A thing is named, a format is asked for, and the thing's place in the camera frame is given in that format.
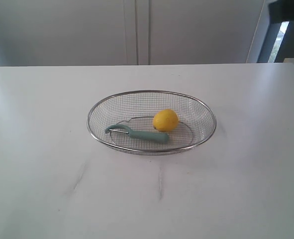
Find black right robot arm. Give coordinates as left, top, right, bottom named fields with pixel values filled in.
left=268, top=0, right=294, bottom=23

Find teal handled peeler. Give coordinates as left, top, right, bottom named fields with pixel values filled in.
left=104, top=124, right=170, bottom=144

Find window with grey frame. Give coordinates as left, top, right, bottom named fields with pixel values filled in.
left=246, top=0, right=294, bottom=63

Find oval wire mesh basket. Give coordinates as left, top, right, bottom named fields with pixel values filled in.
left=87, top=90, right=216, bottom=155

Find white cabinet doors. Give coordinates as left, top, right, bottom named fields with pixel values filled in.
left=0, top=0, right=267, bottom=66

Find yellow lemon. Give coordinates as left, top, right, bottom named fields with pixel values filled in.
left=153, top=109, right=179, bottom=132

